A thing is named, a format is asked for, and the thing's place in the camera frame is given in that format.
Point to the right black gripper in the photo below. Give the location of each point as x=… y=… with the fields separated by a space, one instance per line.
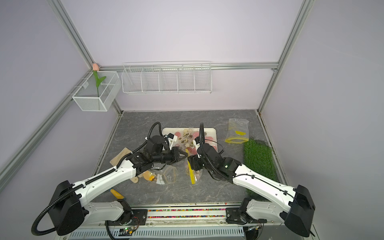
x=193 y=160

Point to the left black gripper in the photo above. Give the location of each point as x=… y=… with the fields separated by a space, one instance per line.
x=175 y=151

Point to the cookie ziploc bag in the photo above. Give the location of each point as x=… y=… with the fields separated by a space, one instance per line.
x=238 y=131
x=194 y=175
x=166 y=176

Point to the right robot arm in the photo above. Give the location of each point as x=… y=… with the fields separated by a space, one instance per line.
x=296 y=207

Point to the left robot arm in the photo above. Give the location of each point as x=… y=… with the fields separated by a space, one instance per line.
x=69 y=206

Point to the poured wrapped cookie pile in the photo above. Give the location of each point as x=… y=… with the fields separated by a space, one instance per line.
x=186 y=136

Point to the white rectangular tray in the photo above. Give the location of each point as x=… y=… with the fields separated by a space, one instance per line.
x=167 y=131

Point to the green artificial grass mat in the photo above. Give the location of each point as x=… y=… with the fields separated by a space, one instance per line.
x=258 y=157

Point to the blue yellow garden rake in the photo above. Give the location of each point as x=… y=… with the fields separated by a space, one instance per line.
x=117 y=195

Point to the pink artificial tulip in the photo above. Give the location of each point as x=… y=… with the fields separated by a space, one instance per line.
x=98 y=79

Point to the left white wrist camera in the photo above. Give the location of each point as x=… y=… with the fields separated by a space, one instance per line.
x=171 y=140

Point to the white wire wall basket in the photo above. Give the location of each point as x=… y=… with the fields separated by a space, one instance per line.
x=167 y=77

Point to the white mesh wall box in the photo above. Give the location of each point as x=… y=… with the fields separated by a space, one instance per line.
x=86 y=95

